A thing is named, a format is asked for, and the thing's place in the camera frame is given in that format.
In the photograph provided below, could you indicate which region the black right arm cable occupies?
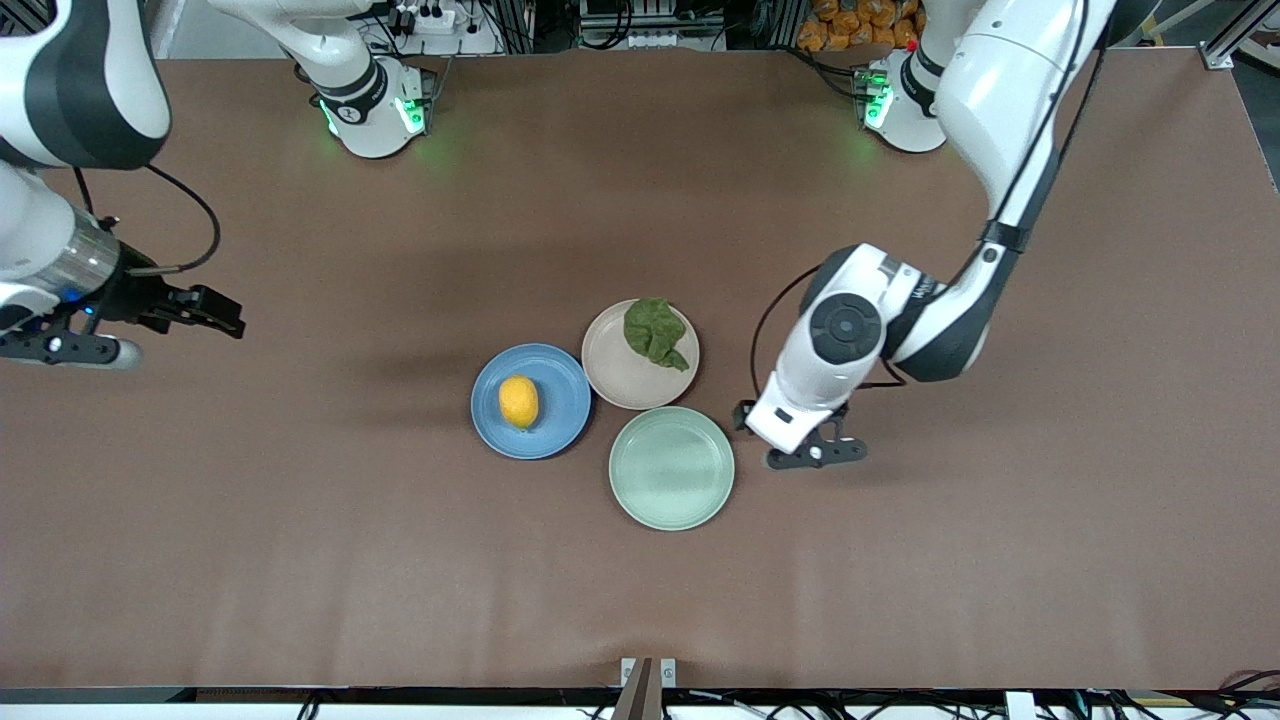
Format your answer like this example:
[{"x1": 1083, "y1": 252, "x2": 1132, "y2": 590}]
[{"x1": 72, "y1": 163, "x2": 222, "y2": 277}]

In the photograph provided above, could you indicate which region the metal bracket with brown strip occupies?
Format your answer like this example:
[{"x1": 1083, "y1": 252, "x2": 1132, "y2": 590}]
[{"x1": 611, "y1": 656, "x2": 679, "y2": 720}]

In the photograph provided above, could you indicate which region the yellow lemon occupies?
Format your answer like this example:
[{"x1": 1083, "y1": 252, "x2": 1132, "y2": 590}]
[{"x1": 497, "y1": 373, "x2": 541, "y2": 432}]

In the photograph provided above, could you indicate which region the beige pink plate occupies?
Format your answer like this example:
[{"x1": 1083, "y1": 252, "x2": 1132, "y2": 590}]
[{"x1": 581, "y1": 297, "x2": 702, "y2": 412}]

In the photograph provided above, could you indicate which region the white power strip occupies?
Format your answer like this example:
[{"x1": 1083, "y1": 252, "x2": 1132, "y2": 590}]
[{"x1": 385, "y1": 0, "x2": 503, "y2": 57}]

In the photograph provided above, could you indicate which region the black cable bundle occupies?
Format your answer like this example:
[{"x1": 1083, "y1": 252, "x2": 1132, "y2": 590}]
[{"x1": 1090, "y1": 668, "x2": 1280, "y2": 720}]

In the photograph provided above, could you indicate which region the green lettuce leaf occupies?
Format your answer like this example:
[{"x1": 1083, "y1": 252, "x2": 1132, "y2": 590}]
[{"x1": 622, "y1": 296, "x2": 694, "y2": 374}]

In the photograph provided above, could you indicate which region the pile of orange fruits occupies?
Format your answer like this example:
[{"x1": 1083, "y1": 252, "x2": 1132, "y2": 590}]
[{"x1": 796, "y1": 0, "x2": 929, "y2": 54}]

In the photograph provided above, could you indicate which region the pale green plate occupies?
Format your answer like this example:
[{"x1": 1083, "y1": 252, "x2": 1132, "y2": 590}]
[{"x1": 607, "y1": 404, "x2": 737, "y2": 533}]

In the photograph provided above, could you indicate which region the blue plate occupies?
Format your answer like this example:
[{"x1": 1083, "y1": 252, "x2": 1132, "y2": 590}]
[{"x1": 470, "y1": 342, "x2": 593, "y2": 462}]

